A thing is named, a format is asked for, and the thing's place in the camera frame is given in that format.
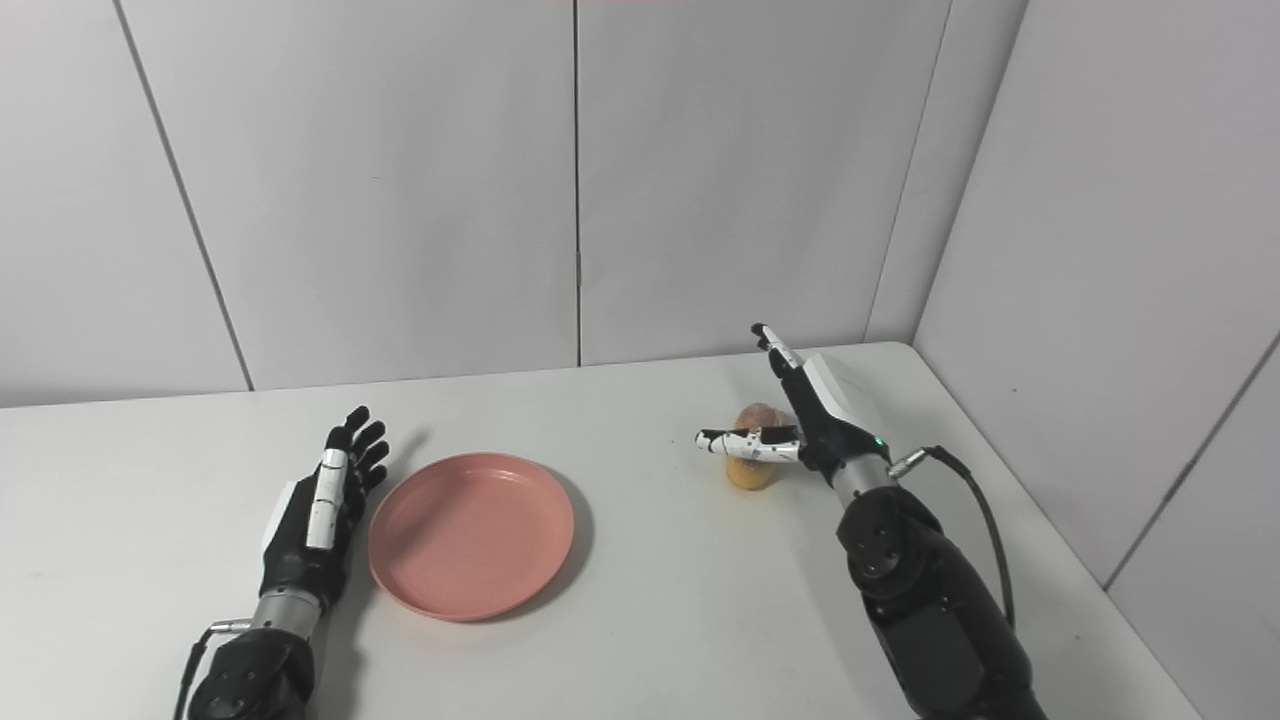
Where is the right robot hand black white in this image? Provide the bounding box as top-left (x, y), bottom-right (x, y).
top-left (695, 323), bottom-right (893, 481)

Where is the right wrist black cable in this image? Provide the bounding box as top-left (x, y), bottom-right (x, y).
top-left (888, 446), bottom-right (1018, 633)

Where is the sugared bread roll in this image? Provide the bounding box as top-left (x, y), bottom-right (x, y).
top-left (724, 402), bottom-right (799, 492)

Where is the pink round plate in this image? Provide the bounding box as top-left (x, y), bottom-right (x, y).
top-left (367, 452), bottom-right (577, 623)

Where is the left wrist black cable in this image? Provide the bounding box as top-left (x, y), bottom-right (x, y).
top-left (172, 619), bottom-right (253, 720)

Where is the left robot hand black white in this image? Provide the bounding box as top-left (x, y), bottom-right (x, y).
top-left (259, 405), bottom-right (391, 608)

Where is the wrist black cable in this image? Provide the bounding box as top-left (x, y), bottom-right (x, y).
top-left (172, 619), bottom-right (253, 720)
top-left (888, 446), bottom-right (1018, 633)

